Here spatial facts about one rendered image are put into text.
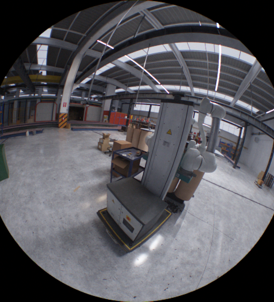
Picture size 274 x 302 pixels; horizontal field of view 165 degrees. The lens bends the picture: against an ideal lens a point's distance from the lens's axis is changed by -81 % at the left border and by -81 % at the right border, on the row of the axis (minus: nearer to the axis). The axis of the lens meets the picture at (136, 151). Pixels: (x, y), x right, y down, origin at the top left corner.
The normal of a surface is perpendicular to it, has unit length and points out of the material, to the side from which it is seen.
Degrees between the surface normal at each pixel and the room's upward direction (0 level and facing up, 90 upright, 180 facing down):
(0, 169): 94
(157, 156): 90
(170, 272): 0
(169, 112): 90
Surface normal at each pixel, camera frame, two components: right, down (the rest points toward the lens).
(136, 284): 0.19, -0.93
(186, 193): -0.62, 0.12
